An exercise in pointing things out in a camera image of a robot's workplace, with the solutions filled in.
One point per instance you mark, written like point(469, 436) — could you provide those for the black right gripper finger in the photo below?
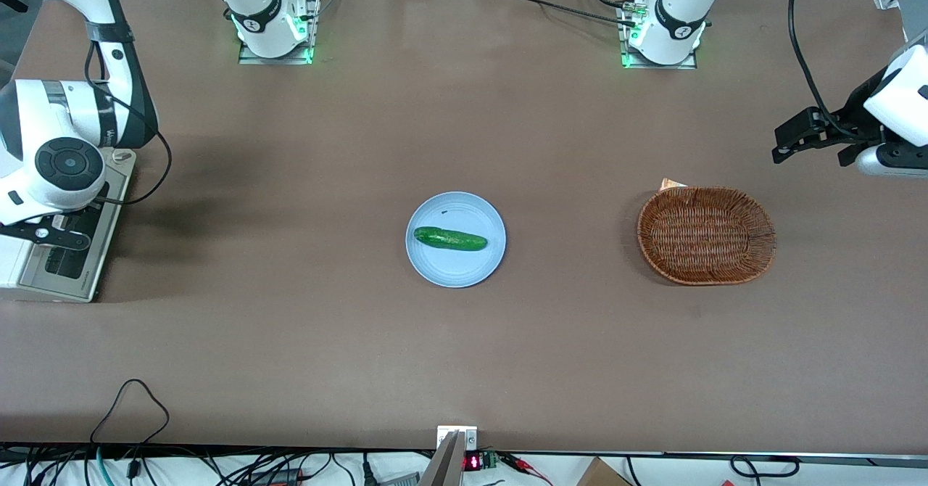
point(13, 229)
point(72, 242)

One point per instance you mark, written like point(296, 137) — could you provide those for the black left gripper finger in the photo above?
point(786, 156)
point(808, 127)

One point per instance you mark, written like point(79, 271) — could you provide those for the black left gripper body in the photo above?
point(858, 117)

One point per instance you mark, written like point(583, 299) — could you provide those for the silver glass oven door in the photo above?
point(69, 262)

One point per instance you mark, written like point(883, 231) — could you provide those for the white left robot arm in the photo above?
point(678, 7)

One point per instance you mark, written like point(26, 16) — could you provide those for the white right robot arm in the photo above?
point(254, 0)

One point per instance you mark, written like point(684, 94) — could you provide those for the white toaster oven body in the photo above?
point(11, 265)

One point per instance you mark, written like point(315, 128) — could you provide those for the silver oven knob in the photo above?
point(122, 157)

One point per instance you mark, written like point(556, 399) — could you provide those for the brown wicker basket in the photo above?
point(707, 236)

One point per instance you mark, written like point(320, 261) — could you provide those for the beige paper tag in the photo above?
point(670, 183)

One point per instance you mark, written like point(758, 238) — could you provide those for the black power adapter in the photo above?
point(279, 477)

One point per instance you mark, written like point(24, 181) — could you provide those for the green cucumber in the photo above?
point(449, 239)

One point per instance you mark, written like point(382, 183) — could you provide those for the light blue round plate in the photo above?
point(457, 268)

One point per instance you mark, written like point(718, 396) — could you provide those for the brown cardboard box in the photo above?
point(602, 475)

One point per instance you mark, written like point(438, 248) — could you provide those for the red alligator clip leads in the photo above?
point(525, 464)

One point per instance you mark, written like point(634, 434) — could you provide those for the red digit display module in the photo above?
point(475, 462)

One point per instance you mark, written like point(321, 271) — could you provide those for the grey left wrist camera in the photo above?
point(895, 161)

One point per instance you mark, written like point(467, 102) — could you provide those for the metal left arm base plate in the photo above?
point(623, 36)

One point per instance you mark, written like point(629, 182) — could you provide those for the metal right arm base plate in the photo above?
point(315, 29)

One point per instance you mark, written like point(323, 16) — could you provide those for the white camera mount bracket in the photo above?
point(471, 437)

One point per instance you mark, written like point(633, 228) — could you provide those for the grey camera mount pole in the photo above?
point(444, 464)

